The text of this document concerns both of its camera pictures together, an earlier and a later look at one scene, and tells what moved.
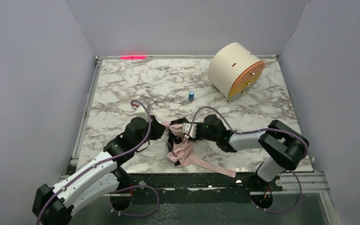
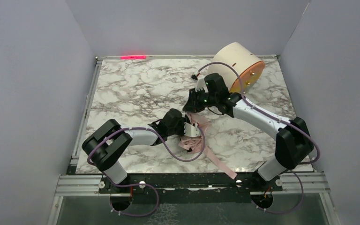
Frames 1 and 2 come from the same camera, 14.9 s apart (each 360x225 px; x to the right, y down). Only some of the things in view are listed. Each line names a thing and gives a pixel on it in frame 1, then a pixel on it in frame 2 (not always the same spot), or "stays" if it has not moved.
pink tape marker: (133, 57) stays
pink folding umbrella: (181, 149) → (197, 144)
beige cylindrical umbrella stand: (232, 69) stays
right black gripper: (180, 126) → (192, 102)
